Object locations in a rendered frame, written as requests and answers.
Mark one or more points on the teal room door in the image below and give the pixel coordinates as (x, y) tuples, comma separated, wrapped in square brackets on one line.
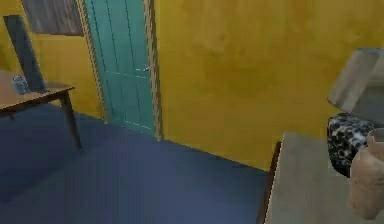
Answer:
[(123, 63)]

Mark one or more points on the grey top side table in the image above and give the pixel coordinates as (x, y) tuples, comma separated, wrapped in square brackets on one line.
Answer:
[(306, 186)]

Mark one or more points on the black and white speckled lamp base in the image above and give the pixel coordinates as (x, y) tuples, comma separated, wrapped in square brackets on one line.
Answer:
[(346, 141)]

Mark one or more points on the brown wooden table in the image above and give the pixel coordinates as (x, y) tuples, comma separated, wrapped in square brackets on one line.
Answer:
[(30, 97)]

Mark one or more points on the grey table lamp shade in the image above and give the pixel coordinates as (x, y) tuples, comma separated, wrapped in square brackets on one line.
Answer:
[(361, 85)]

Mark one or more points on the small blue-grey cup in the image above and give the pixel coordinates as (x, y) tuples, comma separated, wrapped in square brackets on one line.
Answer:
[(20, 84)]

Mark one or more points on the dark blue upright panel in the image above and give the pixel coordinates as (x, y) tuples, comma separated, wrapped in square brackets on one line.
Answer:
[(26, 56)]

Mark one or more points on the beige clay vase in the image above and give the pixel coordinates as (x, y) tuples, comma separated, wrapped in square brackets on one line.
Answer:
[(368, 180)]

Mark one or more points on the grey framed wall picture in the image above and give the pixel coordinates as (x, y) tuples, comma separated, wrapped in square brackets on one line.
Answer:
[(53, 16)]

